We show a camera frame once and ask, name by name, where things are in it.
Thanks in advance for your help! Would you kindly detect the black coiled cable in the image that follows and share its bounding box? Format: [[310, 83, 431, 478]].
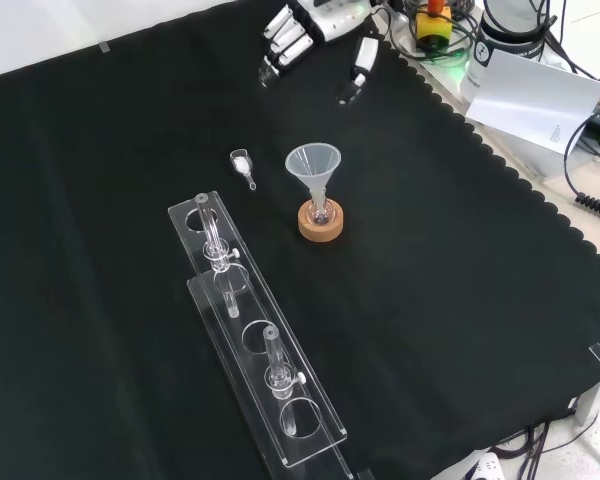
[[574, 191, 600, 222]]

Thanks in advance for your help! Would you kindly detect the cork ring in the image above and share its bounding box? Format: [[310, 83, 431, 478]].
[[297, 198, 345, 243]]

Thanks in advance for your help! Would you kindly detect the clear plastic funnel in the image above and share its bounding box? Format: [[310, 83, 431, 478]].
[[284, 142, 343, 217]]

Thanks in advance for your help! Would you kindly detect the black bench cloth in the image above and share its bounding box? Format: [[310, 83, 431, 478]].
[[0, 0, 600, 480]]

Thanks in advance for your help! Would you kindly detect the yellow stop button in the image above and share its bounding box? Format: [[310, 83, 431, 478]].
[[412, 0, 454, 52]]

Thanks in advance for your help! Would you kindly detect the metal table bracket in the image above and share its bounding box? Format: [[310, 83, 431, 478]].
[[573, 341, 600, 427]]

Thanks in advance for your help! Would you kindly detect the clear round-bottom flask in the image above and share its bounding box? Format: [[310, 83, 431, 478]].
[[306, 196, 338, 227]]

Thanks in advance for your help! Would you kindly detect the pale board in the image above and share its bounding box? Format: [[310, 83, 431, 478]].
[[464, 49, 600, 157]]

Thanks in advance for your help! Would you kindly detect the white power strip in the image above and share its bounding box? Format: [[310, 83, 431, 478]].
[[458, 448, 507, 480]]

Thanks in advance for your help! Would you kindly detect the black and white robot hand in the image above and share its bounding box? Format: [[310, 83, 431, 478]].
[[257, 0, 382, 106]]

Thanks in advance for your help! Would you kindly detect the clear glass weighing funnel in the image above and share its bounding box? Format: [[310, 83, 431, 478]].
[[229, 148, 258, 193]]

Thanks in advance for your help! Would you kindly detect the clear acrylic funnel stand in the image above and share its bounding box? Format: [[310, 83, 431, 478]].
[[166, 189, 355, 480]]

